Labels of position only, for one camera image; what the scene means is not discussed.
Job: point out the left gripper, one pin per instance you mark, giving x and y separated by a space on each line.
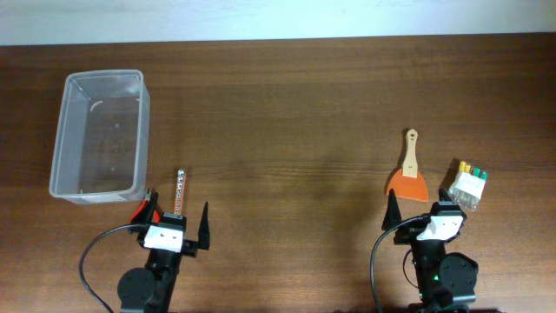
189 248

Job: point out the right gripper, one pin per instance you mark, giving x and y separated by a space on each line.
407 232

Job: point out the orange socket holder strip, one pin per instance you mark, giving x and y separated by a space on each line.
179 191

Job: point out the orange handled pliers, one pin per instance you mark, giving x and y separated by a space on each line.
147 211

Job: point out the clear plastic container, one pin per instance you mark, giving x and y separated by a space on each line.
102 138

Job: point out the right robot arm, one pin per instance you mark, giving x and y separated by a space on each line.
445 281

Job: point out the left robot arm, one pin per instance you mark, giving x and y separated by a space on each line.
150 288

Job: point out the clear case of screwdriver bits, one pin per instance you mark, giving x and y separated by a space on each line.
468 186

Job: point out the orange scraper wooden handle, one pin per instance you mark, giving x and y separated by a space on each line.
407 181

